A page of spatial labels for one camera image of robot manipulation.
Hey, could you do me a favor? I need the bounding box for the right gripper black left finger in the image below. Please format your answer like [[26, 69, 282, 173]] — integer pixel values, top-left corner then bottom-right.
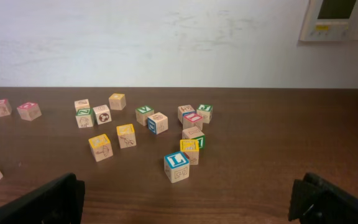
[[0, 173, 85, 224]]

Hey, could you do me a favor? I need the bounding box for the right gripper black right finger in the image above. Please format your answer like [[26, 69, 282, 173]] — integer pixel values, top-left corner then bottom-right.
[[288, 172, 358, 224]]

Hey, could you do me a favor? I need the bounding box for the yellow S block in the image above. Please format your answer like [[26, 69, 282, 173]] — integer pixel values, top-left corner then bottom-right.
[[116, 124, 137, 149]]

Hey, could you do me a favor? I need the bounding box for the yellow E block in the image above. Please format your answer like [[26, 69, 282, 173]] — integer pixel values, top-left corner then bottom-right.
[[88, 134, 113, 162]]

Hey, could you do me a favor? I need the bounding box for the green Z block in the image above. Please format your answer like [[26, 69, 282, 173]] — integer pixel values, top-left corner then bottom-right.
[[76, 108, 94, 128]]

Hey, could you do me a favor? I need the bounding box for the red Q block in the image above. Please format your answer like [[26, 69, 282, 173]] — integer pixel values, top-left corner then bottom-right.
[[17, 102, 42, 121]]

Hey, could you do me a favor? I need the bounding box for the plain soccer ball block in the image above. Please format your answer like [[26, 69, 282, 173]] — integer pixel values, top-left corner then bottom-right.
[[93, 105, 112, 125]]

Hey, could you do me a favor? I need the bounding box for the red A block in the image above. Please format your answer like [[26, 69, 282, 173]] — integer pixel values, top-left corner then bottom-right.
[[0, 99, 12, 117]]

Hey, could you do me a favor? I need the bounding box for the yellow block top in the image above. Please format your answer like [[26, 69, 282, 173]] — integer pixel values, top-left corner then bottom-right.
[[109, 93, 126, 110]]

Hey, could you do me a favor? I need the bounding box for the green V block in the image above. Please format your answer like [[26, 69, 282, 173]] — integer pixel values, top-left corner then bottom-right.
[[135, 105, 154, 126]]

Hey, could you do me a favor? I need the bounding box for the blue L block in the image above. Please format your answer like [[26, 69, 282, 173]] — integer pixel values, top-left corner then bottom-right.
[[163, 151, 190, 183]]

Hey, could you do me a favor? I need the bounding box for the plain block green side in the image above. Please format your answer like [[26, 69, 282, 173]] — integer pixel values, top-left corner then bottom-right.
[[182, 126, 206, 149]]

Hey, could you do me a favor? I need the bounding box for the green J block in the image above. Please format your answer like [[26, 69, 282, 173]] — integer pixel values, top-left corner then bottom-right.
[[196, 104, 213, 124]]

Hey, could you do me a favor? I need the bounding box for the red I block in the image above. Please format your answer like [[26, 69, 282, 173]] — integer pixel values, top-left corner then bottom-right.
[[183, 113, 203, 130]]

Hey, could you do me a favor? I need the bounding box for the plain block red blue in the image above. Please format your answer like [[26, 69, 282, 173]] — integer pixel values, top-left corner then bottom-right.
[[178, 105, 196, 123]]

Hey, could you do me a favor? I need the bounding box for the wall control panel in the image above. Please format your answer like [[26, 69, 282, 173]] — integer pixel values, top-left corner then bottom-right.
[[299, 0, 358, 42]]

